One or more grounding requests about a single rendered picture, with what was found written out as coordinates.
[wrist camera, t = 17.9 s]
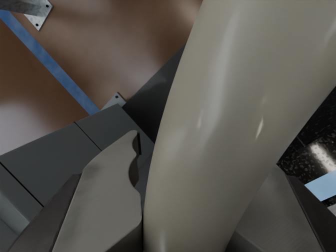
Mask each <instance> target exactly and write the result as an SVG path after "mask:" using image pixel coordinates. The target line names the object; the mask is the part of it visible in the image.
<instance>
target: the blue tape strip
mask: <svg viewBox="0 0 336 252"><path fill-rule="evenodd" d="M305 186H306V187H307V188H308V189H309V190H310V191H311V192H312V193H313V194H314V195H315V196H316V197H317V198H318V199H319V200H320V201H323V200H326V199H328V198H330V197H332V196H335V195H336V169H335V170H333V171H331V172H329V173H327V174H325V175H323V176H321V177H319V178H317V179H315V180H313V181H311V182H309V183H307V184H305Z"/></svg>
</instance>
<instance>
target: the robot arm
mask: <svg viewBox="0 0 336 252"><path fill-rule="evenodd" d="M140 155H142V149H141V137H140V131H137V130H131V131H129V132H128V133H126V134H125V135H124V136H122V137H121V138H119V139H118V140H117V141H115V142H114V143H112V144H111V145H110V146H108V147H107V148H106V149H104V150H103V151H102V152H100V153H99V154H98V155H97V156H96V157H95V158H93V159H92V160H91V161H90V162H89V163H88V164H87V166H86V167H85V168H84V169H83V170H82V171H81V172H80V173H79V174H73V175H72V176H71V177H70V178H69V179H68V180H67V181H66V182H65V184H64V185H63V186H62V187H61V188H60V189H59V190H58V191H57V193H56V194H55V195H54V196H53V197H52V198H51V199H50V200H49V202H48V203H47V204H46V205H45V206H44V207H43V208H42V209H41V211H40V212H39V213H38V214H37V215H36V216H35V217H34V218H33V220H32V221H31V222H30V223H29V224H28V225H27V226H26V227H25V229H24V230H23V231H22V232H21V233H20V234H19V236H18V237H17V238H16V239H15V241H14V242H13V243H12V245H11V246H10V247H9V248H8V250H7V251H6V252H143V251H144V247H143V221H144V218H143V210H142V201H141V195H140V193H139V192H138V191H137V190H136V189H135V186H136V184H137V182H138V181H139V170H138V162H137V159H138V158H139V156H140ZM225 252H336V216H335V215H334V214H333V213H332V212H331V211H330V210H329V209H328V208H327V207H326V206H325V205H324V204H323V203H322V202H321V201H320V200H319V199H318V198H317V197H316V196H315V195H314V194H313V193H312V192H311V191H310V190H309V189H308V188H307V187H306V186H305V185H304V184H303V183H302V182H301V181H300V180H299V179H298V178H297V177H296V176H289V175H286V174H285V172H284V171H283V170H282V169H281V168H280V167H279V166H278V165H275V166H274V167H273V169H272V170H271V172H270V173H269V175H268V176H267V178H266V179H265V181H264V182H263V184H262V185H261V187H260V188H259V190H258V191H257V193H256V194H255V196H254V198H253V199H252V201H251V202H250V204H249V206H248V207H247V209H246V211H245V212H244V214H243V216H242V218H241V219H240V221H239V223H238V225H237V226H236V228H235V230H234V232H233V234H232V236H231V238H230V240H229V242H228V245H227V247H226V249H225Z"/></svg>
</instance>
